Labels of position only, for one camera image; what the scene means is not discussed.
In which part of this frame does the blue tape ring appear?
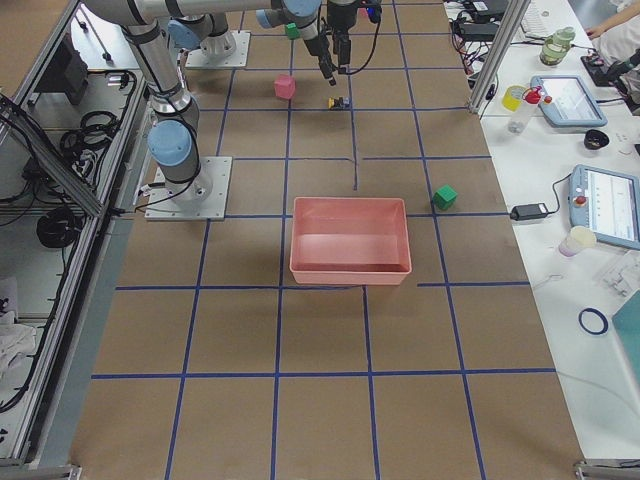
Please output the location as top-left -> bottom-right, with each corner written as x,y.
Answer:
578,308 -> 610,336

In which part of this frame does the green drink bottle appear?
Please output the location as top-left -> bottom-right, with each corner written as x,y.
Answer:
539,26 -> 575,66

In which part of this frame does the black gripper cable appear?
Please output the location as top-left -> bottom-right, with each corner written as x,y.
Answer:
347,0 -> 384,76

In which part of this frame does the yellow tape roll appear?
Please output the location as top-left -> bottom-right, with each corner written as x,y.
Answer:
501,85 -> 527,112

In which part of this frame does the teach pendant upper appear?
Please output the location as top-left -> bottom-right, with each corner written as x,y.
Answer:
530,75 -> 608,128

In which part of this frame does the teach pendant lower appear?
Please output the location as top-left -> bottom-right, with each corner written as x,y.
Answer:
568,164 -> 639,250

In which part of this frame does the black bowl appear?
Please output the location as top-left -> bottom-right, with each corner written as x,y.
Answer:
583,129 -> 610,151

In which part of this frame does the green foam cube at edge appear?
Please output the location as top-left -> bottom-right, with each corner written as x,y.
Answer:
432,184 -> 458,211

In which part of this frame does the black power adapter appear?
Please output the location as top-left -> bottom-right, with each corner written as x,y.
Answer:
509,203 -> 550,221

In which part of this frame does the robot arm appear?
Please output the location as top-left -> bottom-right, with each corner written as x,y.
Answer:
167,1 -> 364,84
85,1 -> 335,201

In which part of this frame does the yellow push button switch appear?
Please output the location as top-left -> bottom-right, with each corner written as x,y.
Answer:
327,97 -> 351,111

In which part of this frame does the pink plastic bin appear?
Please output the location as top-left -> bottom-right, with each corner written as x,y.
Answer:
289,197 -> 412,285

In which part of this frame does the aluminium frame post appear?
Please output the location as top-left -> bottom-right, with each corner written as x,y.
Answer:
467,0 -> 530,114

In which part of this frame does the teach pendant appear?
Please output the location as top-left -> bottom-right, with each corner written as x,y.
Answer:
568,164 -> 639,250
530,75 -> 608,128

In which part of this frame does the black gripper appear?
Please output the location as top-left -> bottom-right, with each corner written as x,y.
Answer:
327,0 -> 359,33
299,24 -> 351,86

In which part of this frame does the pink foam cube centre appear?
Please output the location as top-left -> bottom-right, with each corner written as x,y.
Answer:
274,74 -> 296,100

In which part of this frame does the green foam cube near arm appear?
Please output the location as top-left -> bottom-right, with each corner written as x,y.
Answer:
284,22 -> 301,40

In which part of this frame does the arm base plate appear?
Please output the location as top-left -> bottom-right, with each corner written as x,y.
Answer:
186,30 -> 251,70
144,156 -> 232,221

